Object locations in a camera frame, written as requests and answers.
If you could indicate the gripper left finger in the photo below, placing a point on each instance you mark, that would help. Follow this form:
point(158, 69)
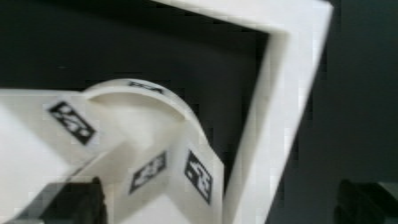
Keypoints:
point(67, 204)

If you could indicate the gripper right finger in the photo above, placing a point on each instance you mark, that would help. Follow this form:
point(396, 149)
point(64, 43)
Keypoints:
point(366, 203)

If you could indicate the white stool leg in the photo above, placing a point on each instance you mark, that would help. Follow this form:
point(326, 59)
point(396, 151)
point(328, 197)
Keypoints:
point(163, 181)
point(56, 132)

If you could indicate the white round stool seat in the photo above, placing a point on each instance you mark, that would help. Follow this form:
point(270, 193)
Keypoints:
point(151, 126)

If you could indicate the white right barrier wall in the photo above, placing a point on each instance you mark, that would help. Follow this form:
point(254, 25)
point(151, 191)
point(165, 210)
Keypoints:
point(293, 20)

